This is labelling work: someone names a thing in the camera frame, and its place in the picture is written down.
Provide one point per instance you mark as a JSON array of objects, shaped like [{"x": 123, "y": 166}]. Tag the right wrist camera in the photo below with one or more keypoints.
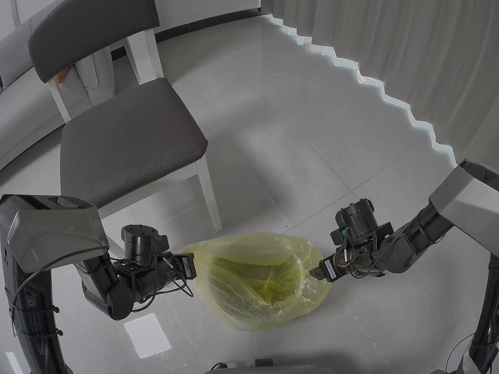
[{"x": 337, "y": 237}]

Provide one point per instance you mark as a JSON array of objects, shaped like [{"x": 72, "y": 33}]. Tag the white curtain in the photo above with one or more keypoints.
[{"x": 390, "y": 45}]

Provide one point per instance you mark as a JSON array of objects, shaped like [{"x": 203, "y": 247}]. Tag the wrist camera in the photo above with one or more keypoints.
[
  {"x": 337, "y": 237},
  {"x": 163, "y": 244}
]

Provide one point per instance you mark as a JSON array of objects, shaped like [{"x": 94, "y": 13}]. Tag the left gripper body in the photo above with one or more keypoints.
[{"x": 180, "y": 267}]

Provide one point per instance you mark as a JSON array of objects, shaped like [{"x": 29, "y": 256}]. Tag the yellow plastic bag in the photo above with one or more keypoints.
[{"x": 234, "y": 286}]

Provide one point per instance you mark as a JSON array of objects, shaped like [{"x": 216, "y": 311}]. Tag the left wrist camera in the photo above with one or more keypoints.
[{"x": 163, "y": 244}]

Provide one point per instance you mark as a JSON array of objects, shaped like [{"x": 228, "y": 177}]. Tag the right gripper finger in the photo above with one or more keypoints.
[{"x": 315, "y": 274}]

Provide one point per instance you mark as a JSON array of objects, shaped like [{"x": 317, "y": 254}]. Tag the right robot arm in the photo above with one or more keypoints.
[{"x": 460, "y": 197}]

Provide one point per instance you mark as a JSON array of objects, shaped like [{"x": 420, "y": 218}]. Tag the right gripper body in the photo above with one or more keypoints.
[{"x": 343, "y": 264}]

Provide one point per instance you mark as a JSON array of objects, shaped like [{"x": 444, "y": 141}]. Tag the white chair with grey cushions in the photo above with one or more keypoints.
[{"x": 128, "y": 138}]

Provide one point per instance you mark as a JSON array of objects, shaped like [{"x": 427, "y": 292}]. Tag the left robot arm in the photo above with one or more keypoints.
[{"x": 50, "y": 232}]

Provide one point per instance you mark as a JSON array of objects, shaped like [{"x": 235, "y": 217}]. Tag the pale grey sofa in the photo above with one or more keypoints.
[{"x": 23, "y": 103}]

